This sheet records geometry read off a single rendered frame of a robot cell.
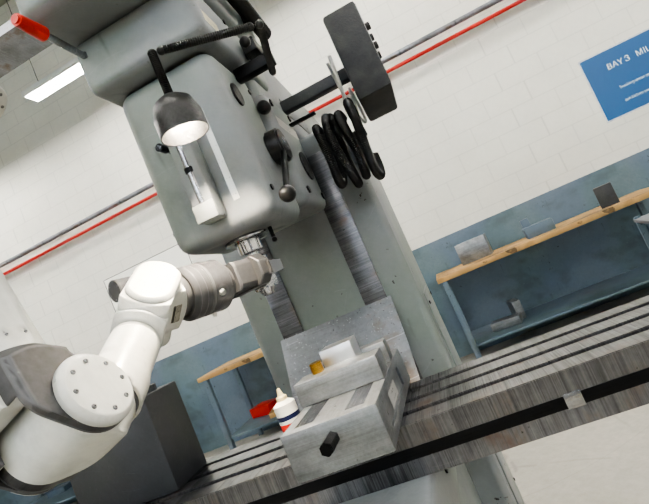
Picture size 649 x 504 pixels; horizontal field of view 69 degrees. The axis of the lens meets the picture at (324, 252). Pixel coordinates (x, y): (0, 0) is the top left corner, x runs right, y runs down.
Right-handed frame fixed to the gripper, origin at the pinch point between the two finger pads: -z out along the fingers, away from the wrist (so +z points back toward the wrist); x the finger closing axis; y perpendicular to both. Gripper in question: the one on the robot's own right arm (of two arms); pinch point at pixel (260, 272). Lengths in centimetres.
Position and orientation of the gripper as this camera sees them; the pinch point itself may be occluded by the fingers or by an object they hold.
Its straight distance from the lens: 89.6
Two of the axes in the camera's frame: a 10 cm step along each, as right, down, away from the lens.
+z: -5.9, 1.7, -7.9
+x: -7.1, 3.6, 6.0
